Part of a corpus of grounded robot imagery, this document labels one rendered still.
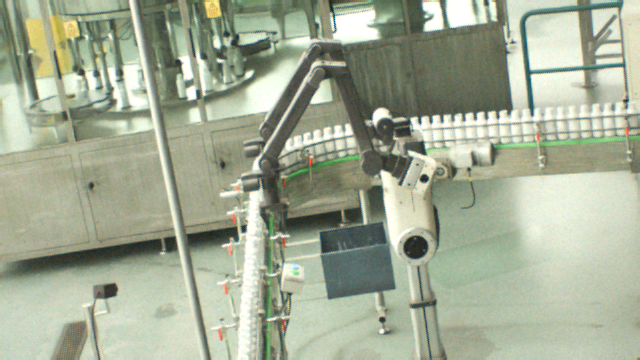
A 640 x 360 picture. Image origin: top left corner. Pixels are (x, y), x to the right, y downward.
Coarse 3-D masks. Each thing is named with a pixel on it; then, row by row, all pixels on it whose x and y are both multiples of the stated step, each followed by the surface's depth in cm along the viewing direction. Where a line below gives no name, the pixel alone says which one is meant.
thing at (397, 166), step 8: (408, 152) 454; (392, 160) 451; (400, 160) 451; (408, 160) 450; (392, 168) 451; (400, 168) 451; (408, 168) 450; (392, 176) 454; (400, 176) 452; (400, 184) 452
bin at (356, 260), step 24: (312, 240) 579; (336, 240) 585; (360, 240) 585; (384, 240) 585; (336, 264) 556; (360, 264) 556; (384, 264) 556; (336, 288) 559; (360, 288) 559; (384, 288) 560
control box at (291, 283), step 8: (288, 264) 500; (288, 272) 492; (288, 280) 489; (296, 280) 489; (288, 288) 490; (296, 288) 490; (288, 296) 498; (280, 312) 499; (288, 312) 496; (288, 320) 497
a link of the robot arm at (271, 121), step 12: (312, 48) 481; (300, 60) 487; (312, 60) 483; (300, 72) 487; (288, 84) 488; (300, 84) 488; (288, 96) 490; (276, 108) 491; (264, 120) 495; (276, 120) 491
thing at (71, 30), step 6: (216, 0) 822; (210, 6) 823; (216, 6) 823; (210, 12) 824; (216, 12) 824; (66, 24) 824; (72, 24) 824; (66, 30) 825; (72, 30) 825; (66, 36) 826; (72, 36) 826
